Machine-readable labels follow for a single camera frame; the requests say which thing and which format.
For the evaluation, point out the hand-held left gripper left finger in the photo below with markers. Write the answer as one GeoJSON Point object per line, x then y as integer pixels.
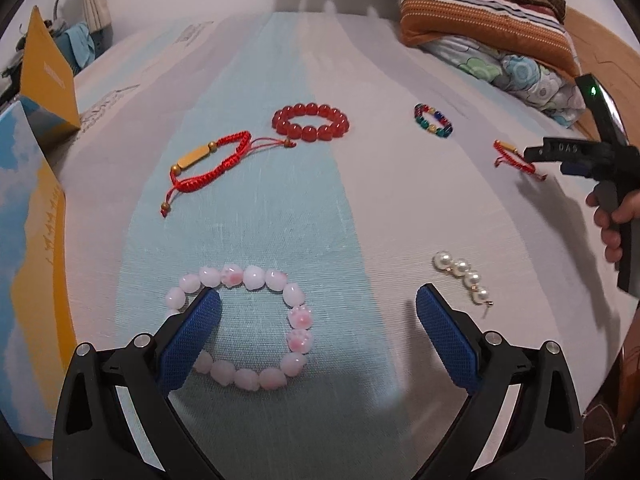
{"type": "Point", "coordinates": [192, 340]}

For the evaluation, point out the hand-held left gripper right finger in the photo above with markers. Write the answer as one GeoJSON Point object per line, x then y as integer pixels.
{"type": "Point", "coordinates": [450, 340]}

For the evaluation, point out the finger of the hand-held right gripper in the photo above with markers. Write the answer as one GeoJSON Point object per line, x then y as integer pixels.
{"type": "Point", "coordinates": [555, 150]}
{"type": "Point", "coordinates": [575, 168]}

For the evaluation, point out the yellow and blue cardboard box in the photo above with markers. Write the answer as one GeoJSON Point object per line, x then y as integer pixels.
{"type": "Point", "coordinates": [30, 260]}

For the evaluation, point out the person's right hand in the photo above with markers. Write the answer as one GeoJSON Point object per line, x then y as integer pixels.
{"type": "Point", "coordinates": [611, 232]}

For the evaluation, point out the pearl hair clip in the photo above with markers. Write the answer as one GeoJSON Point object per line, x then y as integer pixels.
{"type": "Point", "coordinates": [460, 266]}

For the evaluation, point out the floral quilt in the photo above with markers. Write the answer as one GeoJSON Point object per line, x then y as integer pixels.
{"type": "Point", "coordinates": [520, 72]}

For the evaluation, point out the wooden headboard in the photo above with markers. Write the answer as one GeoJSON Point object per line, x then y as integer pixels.
{"type": "Point", "coordinates": [600, 45]}

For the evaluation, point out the striped pillow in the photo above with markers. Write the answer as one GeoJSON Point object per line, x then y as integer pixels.
{"type": "Point", "coordinates": [475, 10]}

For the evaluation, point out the striped bed sheet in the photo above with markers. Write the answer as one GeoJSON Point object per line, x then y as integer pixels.
{"type": "Point", "coordinates": [350, 210]}

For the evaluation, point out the brown patterned cloth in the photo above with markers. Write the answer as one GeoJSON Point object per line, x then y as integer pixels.
{"type": "Point", "coordinates": [607, 420]}

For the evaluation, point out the teal cloth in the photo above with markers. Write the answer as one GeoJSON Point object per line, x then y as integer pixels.
{"type": "Point", "coordinates": [77, 42]}

